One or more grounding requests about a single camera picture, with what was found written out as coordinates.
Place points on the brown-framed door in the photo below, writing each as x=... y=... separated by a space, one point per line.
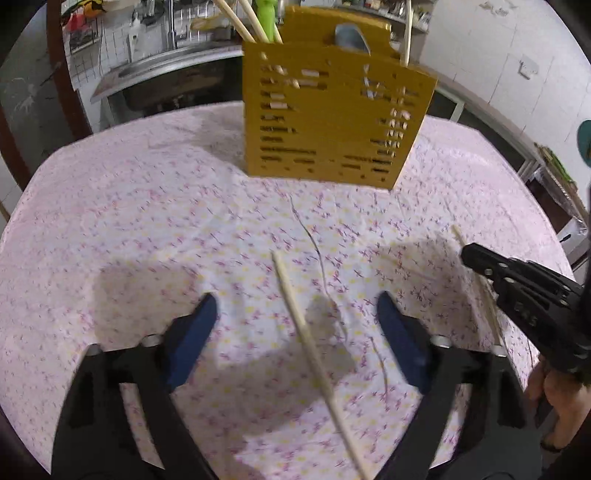
x=27 y=92

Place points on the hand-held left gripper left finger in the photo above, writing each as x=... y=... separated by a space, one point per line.
x=191 y=341

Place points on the yellow and red bag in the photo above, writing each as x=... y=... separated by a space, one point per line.
x=85 y=11

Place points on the steel kitchen sink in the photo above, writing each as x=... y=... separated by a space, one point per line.
x=175 y=57

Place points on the teal round wall object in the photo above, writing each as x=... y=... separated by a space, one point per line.
x=585 y=143

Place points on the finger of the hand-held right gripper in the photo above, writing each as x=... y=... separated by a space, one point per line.
x=508 y=277

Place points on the pink floral tablecloth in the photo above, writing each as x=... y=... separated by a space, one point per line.
x=138 y=207

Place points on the white wall socket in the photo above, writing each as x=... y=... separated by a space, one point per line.
x=528 y=69

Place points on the person's right hand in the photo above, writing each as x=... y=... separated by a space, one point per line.
x=558 y=406

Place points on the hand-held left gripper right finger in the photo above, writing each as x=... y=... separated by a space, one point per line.
x=401 y=341

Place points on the sink faucet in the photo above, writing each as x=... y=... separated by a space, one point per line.
x=171 y=23

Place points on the yellow slotted utensil holder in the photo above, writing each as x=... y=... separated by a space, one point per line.
x=332 y=138

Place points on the grey spoon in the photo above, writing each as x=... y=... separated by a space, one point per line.
x=352 y=38

